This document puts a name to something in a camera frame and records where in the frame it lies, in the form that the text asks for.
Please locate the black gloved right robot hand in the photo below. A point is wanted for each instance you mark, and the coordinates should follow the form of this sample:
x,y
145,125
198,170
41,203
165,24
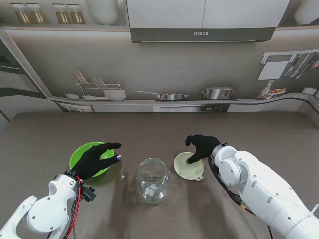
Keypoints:
x,y
205,145

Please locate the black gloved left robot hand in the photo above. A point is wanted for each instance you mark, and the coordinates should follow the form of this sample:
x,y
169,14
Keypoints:
x,y
91,161

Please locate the bright green plastic bowl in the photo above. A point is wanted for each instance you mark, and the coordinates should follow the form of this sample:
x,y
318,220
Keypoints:
x,y
79,153

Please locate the cream plastic funnel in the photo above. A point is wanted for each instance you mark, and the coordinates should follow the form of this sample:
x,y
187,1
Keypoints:
x,y
184,169

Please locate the clear glass jar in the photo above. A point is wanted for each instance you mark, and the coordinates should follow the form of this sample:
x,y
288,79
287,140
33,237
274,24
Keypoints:
x,y
153,184

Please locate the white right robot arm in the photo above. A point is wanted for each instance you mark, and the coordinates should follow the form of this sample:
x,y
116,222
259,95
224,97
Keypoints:
x,y
261,191

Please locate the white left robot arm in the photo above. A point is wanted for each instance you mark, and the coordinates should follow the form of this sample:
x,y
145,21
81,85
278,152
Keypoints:
x,y
47,214

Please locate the printed kitchen backdrop poster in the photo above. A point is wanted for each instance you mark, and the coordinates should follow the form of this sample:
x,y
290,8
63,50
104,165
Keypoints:
x,y
174,69

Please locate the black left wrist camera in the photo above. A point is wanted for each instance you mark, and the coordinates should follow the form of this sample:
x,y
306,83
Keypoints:
x,y
88,194

